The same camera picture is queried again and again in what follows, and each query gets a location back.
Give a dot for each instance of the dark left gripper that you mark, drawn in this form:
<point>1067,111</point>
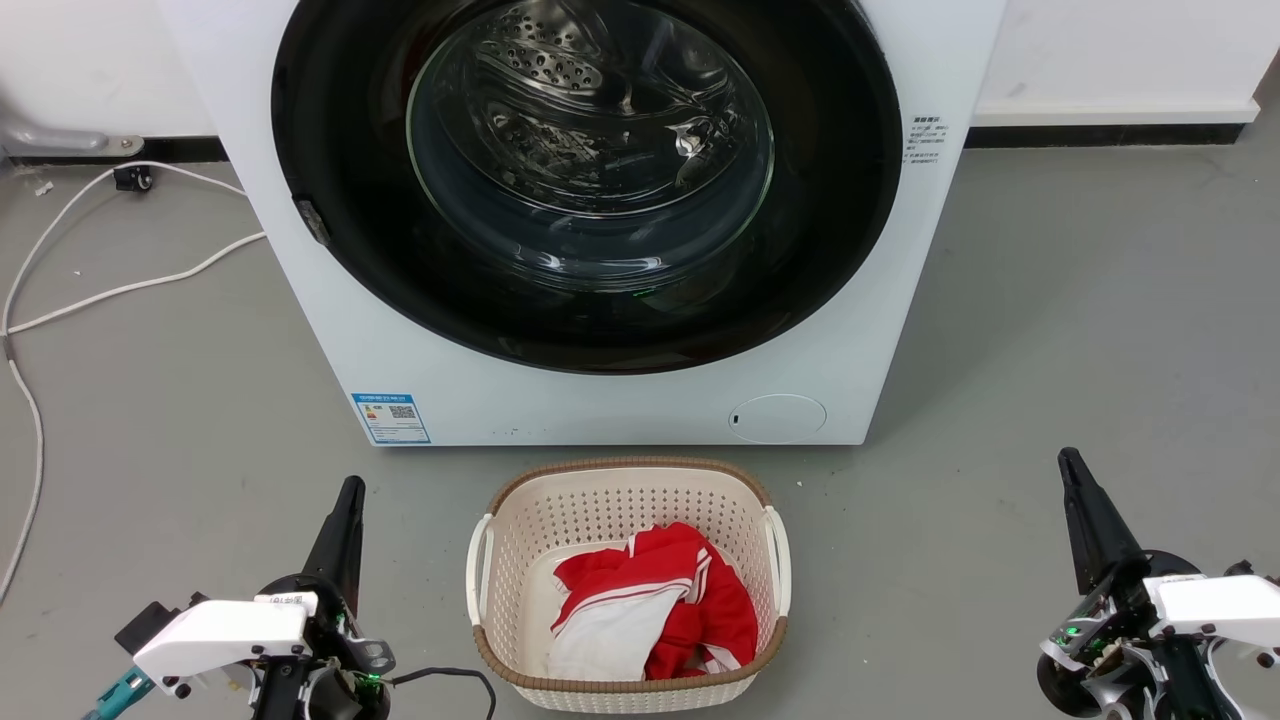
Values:
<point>335,660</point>

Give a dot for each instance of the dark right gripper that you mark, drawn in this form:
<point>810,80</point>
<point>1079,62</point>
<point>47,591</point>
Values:
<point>1110,640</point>

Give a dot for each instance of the black round washer door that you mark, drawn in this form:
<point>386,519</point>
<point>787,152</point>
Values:
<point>820,230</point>

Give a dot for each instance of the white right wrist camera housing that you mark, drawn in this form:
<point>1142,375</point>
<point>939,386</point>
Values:
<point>1220,605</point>

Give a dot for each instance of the stainless steel washer drum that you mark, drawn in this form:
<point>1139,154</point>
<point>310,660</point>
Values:
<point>580,110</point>

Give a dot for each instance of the cream perforated laundry basket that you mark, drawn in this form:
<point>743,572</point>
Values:
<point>520,530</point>

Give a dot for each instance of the black wall baseboard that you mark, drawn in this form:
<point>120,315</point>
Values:
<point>1100,135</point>

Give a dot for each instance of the white front-load washing machine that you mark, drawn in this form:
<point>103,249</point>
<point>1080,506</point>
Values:
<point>600,405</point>

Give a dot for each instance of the black text sticker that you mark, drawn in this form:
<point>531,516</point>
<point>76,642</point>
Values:
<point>925,138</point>

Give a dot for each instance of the blue energy label sticker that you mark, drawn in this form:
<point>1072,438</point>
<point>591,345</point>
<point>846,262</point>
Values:
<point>391,418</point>

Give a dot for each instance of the red and white garment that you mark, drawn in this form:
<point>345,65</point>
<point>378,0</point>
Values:
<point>690,600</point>

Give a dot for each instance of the round white filter cover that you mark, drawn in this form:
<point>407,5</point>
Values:
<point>777,418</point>

